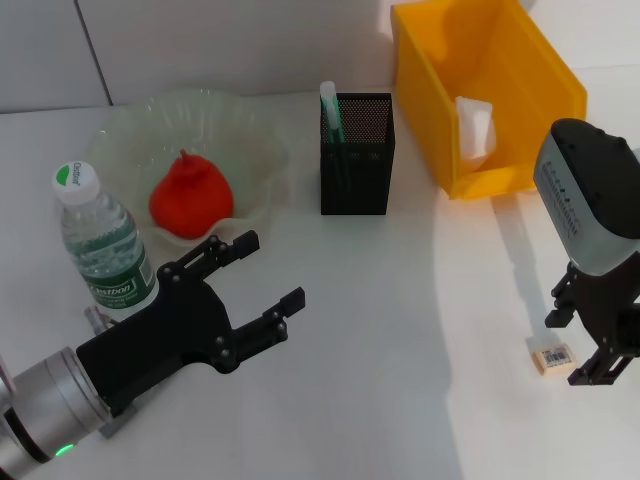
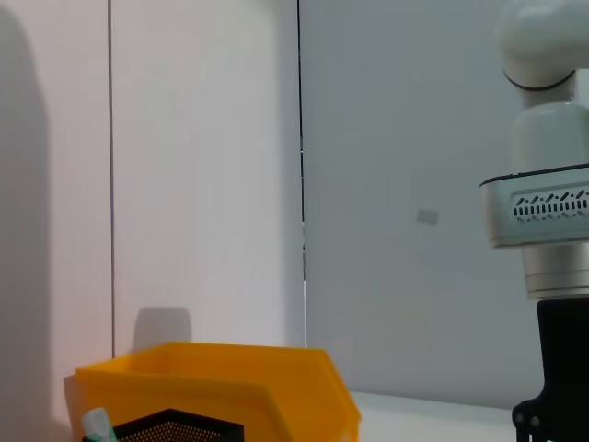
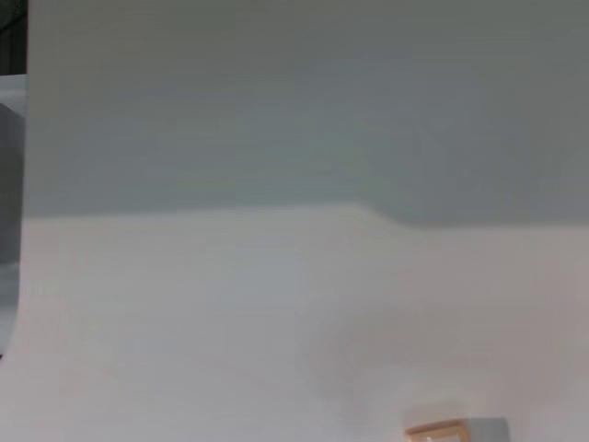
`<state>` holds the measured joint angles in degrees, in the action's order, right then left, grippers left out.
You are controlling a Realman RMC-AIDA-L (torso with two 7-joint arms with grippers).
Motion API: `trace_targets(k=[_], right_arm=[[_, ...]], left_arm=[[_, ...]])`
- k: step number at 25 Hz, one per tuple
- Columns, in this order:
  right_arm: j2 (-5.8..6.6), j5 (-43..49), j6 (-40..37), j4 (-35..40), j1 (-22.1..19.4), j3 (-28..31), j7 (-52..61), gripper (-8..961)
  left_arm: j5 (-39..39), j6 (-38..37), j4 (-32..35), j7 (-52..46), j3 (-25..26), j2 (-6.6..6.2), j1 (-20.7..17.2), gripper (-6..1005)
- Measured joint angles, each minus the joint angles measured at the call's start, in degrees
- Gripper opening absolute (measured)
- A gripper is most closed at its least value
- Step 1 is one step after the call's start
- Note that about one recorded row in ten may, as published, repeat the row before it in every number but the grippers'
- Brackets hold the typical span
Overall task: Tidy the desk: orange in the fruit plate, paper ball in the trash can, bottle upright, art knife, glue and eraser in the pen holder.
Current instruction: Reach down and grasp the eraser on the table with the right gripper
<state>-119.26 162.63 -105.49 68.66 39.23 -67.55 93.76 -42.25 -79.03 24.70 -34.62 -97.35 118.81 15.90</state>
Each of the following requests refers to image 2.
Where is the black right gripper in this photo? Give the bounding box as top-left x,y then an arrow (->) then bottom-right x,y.
511,298 -> 589,442

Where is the green utility knife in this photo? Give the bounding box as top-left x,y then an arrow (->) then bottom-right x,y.
81,408 -> 117,442

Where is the black mesh pen holder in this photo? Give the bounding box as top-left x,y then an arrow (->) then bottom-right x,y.
82,408 -> 245,442

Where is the yellow plastic bin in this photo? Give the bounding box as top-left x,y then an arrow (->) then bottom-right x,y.
75,341 -> 363,442

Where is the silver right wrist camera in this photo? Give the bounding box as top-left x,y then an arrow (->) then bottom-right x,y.
478,164 -> 589,250

